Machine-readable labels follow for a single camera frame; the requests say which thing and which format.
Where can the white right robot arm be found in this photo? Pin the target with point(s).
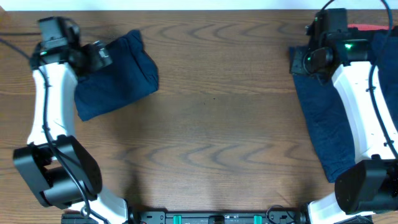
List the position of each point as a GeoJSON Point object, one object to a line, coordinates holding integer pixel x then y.
{"type": "Point", "coordinates": [352, 123]}

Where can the dark navy garment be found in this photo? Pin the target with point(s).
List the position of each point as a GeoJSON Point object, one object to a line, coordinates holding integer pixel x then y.
{"type": "Point", "coordinates": [387, 66]}

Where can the dark blue shorts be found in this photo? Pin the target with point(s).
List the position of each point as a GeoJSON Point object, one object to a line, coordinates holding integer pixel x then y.
{"type": "Point", "coordinates": [132, 76]}

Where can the pink red garment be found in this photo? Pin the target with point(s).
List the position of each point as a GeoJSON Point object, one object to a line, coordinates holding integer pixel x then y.
{"type": "Point", "coordinates": [368, 27]}

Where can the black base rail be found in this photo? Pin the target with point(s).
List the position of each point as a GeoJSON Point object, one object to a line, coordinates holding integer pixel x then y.
{"type": "Point", "coordinates": [274, 216]}

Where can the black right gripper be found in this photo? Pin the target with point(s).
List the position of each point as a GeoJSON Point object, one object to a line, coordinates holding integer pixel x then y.
{"type": "Point", "coordinates": [323, 76]}

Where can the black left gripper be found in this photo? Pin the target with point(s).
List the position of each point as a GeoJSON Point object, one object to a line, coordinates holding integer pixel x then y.
{"type": "Point", "coordinates": [101, 53]}

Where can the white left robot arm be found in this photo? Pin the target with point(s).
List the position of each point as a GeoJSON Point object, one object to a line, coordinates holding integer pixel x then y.
{"type": "Point", "coordinates": [58, 170]}

